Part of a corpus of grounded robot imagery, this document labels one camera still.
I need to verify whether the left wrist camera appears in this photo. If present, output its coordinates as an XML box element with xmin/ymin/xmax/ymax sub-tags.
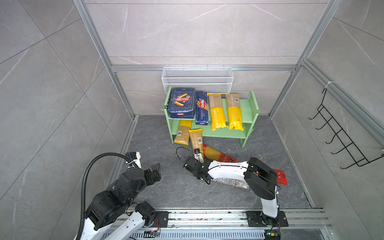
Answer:
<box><xmin>125</xmin><ymin>152</ymin><xmax>142</xmax><ymax>168</ymax></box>

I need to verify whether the red spaghetti bag upper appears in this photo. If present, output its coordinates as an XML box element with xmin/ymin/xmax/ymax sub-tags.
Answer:
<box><xmin>203</xmin><ymin>144</ymin><xmax>238</xmax><ymax>163</ymax></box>

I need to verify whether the green wooden two-tier shelf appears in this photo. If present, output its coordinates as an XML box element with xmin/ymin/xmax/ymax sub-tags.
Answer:
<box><xmin>164</xmin><ymin>90</ymin><xmax>260</xmax><ymax>147</ymax></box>

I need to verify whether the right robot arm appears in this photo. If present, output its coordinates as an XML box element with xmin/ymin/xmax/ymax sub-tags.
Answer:
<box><xmin>184</xmin><ymin>157</ymin><xmax>279</xmax><ymax>219</ymax></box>

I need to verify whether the black wire hook rack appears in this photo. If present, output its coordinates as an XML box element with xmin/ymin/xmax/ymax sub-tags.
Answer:
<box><xmin>308</xmin><ymin>88</ymin><xmax>384</xmax><ymax>170</ymax></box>

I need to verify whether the large yellow spaghetti bag front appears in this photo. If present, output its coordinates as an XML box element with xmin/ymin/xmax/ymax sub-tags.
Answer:
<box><xmin>189</xmin><ymin>129</ymin><xmax>204</xmax><ymax>155</ymax></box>

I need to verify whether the red spaghetti bag right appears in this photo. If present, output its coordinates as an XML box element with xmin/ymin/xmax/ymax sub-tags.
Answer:
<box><xmin>275</xmin><ymin>170</ymin><xmax>289</xmax><ymax>186</ymax></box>

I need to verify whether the blue Barilla spaghetti box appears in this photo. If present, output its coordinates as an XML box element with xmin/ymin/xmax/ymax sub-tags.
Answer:
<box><xmin>196</xmin><ymin>91</ymin><xmax>209</xmax><ymax>126</ymax></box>

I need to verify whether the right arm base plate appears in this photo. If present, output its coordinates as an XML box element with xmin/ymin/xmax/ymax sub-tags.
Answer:
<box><xmin>246</xmin><ymin>211</ymin><xmax>289</xmax><ymax>227</ymax></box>

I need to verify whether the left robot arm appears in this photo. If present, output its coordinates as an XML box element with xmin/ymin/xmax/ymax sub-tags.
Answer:
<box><xmin>76</xmin><ymin>164</ymin><xmax>161</xmax><ymax>240</ymax></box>

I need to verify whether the blue Barilla rigatoni box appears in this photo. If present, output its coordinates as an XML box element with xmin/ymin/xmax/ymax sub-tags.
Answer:
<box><xmin>167</xmin><ymin>88</ymin><xmax>196</xmax><ymax>119</ymax></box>

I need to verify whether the white wire mesh basket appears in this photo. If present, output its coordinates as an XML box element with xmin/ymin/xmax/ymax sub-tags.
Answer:
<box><xmin>162</xmin><ymin>67</ymin><xmax>234</xmax><ymax>94</ymax></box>

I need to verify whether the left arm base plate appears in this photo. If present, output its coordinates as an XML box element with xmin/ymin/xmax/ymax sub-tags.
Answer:
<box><xmin>144</xmin><ymin>211</ymin><xmax>170</xmax><ymax>228</ymax></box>

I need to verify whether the clear white-label spaghetti bag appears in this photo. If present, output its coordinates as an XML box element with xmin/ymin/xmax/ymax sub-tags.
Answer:
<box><xmin>212</xmin><ymin>178</ymin><xmax>250</xmax><ymax>190</ymax></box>

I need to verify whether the yellow spaghetti bag with lettering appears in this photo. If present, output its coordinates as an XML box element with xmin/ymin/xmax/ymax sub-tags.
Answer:
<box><xmin>208</xmin><ymin>94</ymin><xmax>228</xmax><ymax>131</ymax></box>

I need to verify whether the red spaghetti bag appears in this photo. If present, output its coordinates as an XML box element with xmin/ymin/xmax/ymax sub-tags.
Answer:
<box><xmin>275</xmin><ymin>170</ymin><xmax>289</xmax><ymax>186</ymax></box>
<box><xmin>203</xmin><ymin>144</ymin><xmax>238</xmax><ymax>163</ymax></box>

